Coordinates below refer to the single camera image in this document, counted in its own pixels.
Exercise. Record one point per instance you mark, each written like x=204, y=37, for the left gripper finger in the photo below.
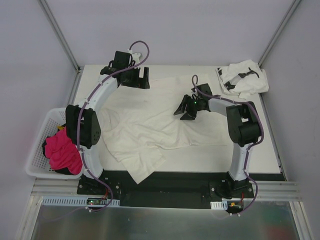
x=140, y=84
x=145, y=73

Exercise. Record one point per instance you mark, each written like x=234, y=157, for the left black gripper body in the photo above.
x=135, y=76

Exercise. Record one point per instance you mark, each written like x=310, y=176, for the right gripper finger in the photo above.
x=189, y=116
x=182, y=106

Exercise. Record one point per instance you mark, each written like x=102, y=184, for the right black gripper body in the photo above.
x=191, y=106

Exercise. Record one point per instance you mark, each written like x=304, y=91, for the cream white t shirt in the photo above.
x=137, y=125

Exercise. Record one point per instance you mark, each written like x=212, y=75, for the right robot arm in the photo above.
x=244, y=129

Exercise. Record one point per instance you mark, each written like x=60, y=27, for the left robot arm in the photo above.
x=82, y=124

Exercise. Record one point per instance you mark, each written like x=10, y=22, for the white black printed t shirt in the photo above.
x=242, y=79

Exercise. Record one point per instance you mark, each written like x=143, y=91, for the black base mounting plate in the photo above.
x=181, y=190

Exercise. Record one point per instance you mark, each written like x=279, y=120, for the pink red t shirt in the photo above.
x=63, y=155

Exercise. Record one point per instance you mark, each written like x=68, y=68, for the right white cable duct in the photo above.
x=219, y=205

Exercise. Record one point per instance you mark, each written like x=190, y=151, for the white cable duct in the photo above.
x=219, y=205
x=69, y=201

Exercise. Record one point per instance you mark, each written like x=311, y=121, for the left aluminium frame post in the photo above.
x=59, y=34

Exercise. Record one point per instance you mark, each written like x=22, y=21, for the aluminium frame post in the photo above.
x=59, y=34
x=279, y=30

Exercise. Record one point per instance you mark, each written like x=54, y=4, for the right aluminium frame post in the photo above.
x=279, y=30

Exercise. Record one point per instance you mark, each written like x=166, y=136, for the left white cable duct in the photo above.
x=69, y=201

